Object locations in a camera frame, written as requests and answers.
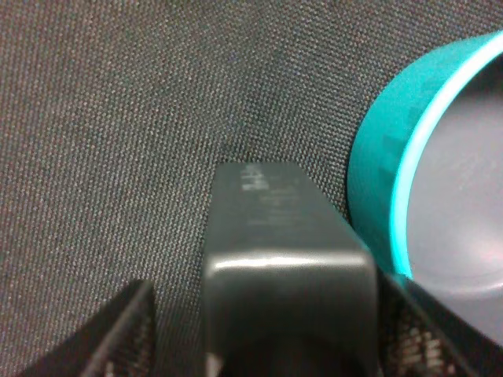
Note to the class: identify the teal saucepan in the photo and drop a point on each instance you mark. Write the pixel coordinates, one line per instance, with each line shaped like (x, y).
(424, 181)

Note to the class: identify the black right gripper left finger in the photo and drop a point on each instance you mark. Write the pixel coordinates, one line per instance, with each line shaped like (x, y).
(119, 340)

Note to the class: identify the black table cloth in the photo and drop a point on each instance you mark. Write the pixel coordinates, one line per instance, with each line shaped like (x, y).
(115, 115)

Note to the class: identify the dark grey pump bottle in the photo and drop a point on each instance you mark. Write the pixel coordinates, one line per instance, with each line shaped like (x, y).
(288, 289)

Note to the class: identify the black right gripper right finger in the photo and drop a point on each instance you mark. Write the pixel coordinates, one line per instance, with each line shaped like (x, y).
(418, 336)

